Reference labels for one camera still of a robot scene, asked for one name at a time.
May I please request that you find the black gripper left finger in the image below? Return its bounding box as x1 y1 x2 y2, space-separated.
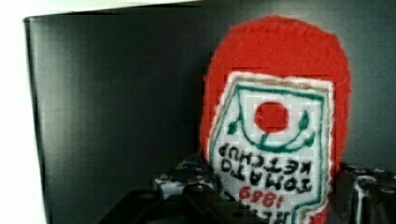
154 158 217 200

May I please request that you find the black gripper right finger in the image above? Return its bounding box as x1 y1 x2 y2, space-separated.
332 163 396 224

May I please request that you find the red plush ketchup bottle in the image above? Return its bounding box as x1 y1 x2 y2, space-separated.
200 16 350 224

